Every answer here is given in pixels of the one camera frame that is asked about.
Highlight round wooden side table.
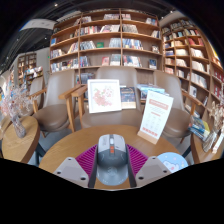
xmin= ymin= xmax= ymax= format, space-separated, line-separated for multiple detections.
xmin=0 ymin=115 xmax=41 ymax=164
xmin=190 ymin=131 xmax=224 ymax=164

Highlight stack of colourful books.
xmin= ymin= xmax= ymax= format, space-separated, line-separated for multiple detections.
xmin=188 ymin=115 xmax=212 ymax=142

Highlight round light blue mouse pad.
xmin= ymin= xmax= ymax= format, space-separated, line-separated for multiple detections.
xmin=156 ymin=151 xmax=189 ymax=174

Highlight white framed floral picture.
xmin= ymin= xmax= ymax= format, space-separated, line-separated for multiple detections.
xmin=87 ymin=78 xmax=123 ymax=114

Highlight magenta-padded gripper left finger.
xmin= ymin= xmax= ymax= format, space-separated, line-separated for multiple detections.
xmin=53 ymin=144 xmax=100 ymax=189

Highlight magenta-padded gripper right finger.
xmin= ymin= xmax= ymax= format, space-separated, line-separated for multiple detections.
xmin=124 ymin=144 xmax=172 ymax=189

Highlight grey computer mouse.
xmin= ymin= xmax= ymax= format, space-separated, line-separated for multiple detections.
xmin=95 ymin=133 xmax=129 ymax=187

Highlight dark book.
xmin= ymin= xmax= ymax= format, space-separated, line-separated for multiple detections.
xmin=119 ymin=86 xmax=138 ymax=110

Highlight glass vase with dried flowers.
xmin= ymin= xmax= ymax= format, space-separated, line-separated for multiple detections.
xmin=0 ymin=84 xmax=34 ymax=139

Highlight dried flower bouquet with ribbon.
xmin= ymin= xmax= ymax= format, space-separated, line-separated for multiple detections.
xmin=209 ymin=99 xmax=224 ymax=134

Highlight wide wooden bookshelf unit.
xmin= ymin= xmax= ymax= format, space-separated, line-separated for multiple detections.
xmin=49 ymin=8 xmax=164 ymax=84

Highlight light blue books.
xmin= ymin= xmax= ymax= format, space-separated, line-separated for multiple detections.
xmin=136 ymin=83 xmax=167 ymax=101

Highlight small white card sign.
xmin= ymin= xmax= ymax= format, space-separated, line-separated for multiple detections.
xmin=211 ymin=131 xmax=224 ymax=154

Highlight small distant bookshelf unit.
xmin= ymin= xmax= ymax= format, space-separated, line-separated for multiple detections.
xmin=16 ymin=51 xmax=45 ymax=88

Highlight white sign on wooden base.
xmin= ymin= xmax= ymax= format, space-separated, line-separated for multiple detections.
xmin=137 ymin=89 xmax=175 ymax=145

